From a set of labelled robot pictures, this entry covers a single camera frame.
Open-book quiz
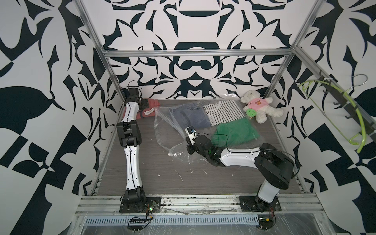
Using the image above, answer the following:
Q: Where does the red tank top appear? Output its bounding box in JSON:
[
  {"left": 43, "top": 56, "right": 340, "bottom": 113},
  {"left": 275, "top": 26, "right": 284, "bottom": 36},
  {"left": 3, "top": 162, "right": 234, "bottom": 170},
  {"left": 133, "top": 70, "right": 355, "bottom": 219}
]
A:
[{"left": 123, "top": 99, "right": 160, "bottom": 121}]

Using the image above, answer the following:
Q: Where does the blue tank top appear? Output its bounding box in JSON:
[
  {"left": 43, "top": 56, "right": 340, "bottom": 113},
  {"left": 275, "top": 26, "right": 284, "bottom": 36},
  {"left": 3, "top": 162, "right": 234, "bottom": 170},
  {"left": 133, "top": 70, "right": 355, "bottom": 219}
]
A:
[{"left": 168, "top": 103, "right": 211, "bottom": 130}]

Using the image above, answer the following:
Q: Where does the clear plastic vacuum bag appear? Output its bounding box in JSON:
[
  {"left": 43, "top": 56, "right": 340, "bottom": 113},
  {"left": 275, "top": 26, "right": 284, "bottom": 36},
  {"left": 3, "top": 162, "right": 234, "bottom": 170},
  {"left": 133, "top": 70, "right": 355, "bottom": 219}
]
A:
[{"left": 154, "top": 99, "right": 265, "bottom": 164}]

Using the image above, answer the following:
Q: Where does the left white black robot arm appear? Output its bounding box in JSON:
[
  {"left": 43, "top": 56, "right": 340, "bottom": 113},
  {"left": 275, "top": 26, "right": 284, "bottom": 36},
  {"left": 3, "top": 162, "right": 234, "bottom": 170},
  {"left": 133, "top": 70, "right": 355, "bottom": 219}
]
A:
[{"left": 116, "top": 86, "right": 146, "bottom": 208}]

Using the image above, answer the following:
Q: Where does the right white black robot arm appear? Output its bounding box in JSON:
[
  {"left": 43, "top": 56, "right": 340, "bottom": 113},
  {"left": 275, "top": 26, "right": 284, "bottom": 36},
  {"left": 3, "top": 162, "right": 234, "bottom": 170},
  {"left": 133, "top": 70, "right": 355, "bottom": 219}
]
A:
[{"left": 186, "top": 133, "right": 296, "bottom": 212}]

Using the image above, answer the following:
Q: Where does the black white striped shirt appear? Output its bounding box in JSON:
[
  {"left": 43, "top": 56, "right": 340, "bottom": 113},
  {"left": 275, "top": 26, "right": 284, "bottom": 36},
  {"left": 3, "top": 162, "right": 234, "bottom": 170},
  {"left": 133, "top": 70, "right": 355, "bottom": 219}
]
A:
[{"left": 203, "top": 100, "right": 245, "bottom": 126}]

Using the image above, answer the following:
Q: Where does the green folded garment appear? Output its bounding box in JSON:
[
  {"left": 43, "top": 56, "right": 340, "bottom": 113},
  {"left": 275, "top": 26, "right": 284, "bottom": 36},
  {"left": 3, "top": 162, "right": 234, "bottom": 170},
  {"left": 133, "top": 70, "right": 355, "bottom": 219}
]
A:
[{"left": 211, "top": 118, "right": 260, "bottom": 148}]

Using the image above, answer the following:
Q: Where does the white teddy bear pink shirt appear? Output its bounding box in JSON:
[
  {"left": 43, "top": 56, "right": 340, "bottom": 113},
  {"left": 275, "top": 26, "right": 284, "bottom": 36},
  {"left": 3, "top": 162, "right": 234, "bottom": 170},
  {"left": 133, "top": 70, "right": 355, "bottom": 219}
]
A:
[{"left": 240, "top": 90, "right": 284, "bottom": 124}]

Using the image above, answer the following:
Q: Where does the green clothes hanger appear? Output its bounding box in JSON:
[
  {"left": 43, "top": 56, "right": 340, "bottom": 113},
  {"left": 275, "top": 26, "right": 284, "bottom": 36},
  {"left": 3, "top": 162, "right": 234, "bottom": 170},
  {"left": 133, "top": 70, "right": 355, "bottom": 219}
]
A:
[{"left": 298, "top": 79, "right": 367, "bottom": 153}]

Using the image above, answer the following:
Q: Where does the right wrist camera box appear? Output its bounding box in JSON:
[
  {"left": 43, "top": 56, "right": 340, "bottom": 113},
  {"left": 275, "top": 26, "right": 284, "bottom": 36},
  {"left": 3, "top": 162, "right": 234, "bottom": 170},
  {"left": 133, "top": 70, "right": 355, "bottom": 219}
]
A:
[{"left": 185, "top": 126, "right": 196, "bottom": 145}]

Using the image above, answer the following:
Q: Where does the aluminium frame crossbar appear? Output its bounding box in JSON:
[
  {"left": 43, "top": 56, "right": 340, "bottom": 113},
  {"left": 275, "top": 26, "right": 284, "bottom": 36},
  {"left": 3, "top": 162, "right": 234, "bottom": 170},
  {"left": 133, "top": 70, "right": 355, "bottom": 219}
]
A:
[{"left": 102, "top": 49, "right": 291, "bottom": 58}]

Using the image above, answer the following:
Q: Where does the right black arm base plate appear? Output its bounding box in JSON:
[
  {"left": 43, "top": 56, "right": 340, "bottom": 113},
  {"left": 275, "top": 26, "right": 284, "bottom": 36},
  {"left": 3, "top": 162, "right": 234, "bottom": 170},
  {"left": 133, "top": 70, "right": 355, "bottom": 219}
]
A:
[{"left": 239, "top": 196, "right": 282, "bottom": 212}]

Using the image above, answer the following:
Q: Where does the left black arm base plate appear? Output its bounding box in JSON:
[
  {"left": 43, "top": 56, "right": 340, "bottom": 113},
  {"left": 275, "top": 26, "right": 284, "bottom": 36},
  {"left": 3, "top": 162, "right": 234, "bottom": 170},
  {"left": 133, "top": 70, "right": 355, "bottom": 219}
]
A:
[{"left": 119, "top": 196, "right": 162, "bottom": 213}]

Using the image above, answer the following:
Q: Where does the white slotted cable duct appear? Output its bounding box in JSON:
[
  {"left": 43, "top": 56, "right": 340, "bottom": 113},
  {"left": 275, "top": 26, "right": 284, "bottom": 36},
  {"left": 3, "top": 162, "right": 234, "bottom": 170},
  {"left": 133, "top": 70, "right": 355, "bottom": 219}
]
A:
[{"left": 85, "top": 214, "right": 259, "bottom": 226}]

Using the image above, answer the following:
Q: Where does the black wall hook rack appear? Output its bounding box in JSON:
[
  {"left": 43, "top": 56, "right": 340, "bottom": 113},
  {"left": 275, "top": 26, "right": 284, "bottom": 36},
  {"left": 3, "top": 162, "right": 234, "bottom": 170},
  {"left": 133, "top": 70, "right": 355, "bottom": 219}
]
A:
[{"left": 319, "top": 70, "right": 376, "bottom": 136}]

